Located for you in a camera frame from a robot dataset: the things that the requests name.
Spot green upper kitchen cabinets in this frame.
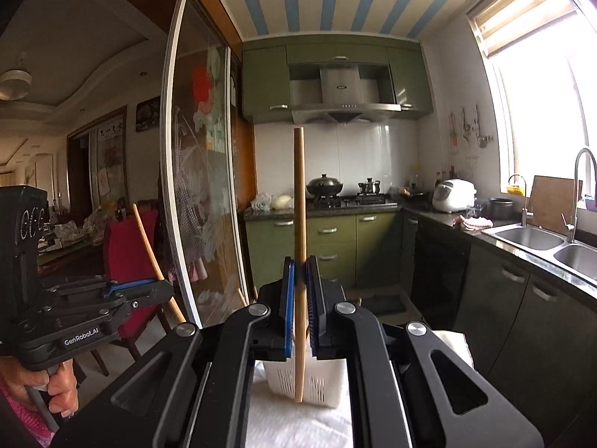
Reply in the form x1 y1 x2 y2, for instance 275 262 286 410
241 37 434 124

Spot ceiling light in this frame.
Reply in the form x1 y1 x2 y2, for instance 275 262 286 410
0 58 33 101

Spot dark cooking pot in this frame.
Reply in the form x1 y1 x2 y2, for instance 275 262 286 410
487 197 515 220

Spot white slotted plastic basket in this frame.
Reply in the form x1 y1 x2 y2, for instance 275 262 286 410
261 357 348 409

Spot calligraphy wall poster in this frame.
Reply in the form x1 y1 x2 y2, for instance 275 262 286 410
96 121 126 197

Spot green lower kitchen cabinets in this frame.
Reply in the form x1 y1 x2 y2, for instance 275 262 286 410
245 210 404 302

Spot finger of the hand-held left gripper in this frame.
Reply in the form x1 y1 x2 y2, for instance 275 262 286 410
23 282 175 332
42 276 159 299

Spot hanging kitchen utensils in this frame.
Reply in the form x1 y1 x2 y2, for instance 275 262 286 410
448 105 495 155

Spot person's left hand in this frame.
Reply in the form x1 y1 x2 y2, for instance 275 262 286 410
0 355 79 418

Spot window blind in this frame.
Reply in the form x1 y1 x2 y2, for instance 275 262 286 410
466 0 579 59

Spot dark counter cabinets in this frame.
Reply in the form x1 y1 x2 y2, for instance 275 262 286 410
401 210 597 425

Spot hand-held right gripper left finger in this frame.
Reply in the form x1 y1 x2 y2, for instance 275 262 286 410
100 256 297 448

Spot green kitchen cabinets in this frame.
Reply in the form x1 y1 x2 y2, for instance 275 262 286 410
245 210 404 302
241 37 434 124

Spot black wok with lid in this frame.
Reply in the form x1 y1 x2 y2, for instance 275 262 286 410
305 174 344 197

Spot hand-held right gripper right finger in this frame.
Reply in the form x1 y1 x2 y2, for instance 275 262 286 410
305 254 546 448

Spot steel range hood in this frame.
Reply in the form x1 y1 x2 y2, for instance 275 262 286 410
288 63 403 126

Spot printed glass sliding door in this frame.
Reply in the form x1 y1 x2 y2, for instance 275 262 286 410
159 0 257 330

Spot tall steel faucet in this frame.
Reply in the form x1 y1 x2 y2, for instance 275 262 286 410
561 148 597 243

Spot steel double sink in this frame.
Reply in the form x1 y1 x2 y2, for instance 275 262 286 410
482 221 597 285

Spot orange chopstick with red end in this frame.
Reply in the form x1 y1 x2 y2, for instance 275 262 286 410
132 203 186 325

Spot small steel faucet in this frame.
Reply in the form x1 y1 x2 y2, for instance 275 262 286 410
507 174 530 228

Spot white rice cooker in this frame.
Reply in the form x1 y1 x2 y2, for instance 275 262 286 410
432 178 477 214

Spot dark wall poster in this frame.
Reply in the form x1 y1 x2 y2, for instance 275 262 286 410
135 97 162 133

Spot light bamboo chopstick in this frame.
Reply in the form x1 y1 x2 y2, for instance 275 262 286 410
293 127 309 404

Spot red dish cloth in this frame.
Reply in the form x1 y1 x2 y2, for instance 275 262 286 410
459 215 494 234

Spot pale patterned tablecloth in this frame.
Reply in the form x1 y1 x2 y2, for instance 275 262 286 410
245 330 474 448

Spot red wooden chair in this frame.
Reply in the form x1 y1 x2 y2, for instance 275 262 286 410
100 208 182 374

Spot person's pink floral clothing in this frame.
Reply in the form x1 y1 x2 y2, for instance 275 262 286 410
0 380 52 448

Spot gas stove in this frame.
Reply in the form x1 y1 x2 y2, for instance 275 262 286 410
308 192 397 210

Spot wooden cutting board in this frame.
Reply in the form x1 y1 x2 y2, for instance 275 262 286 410
529 175 584 231

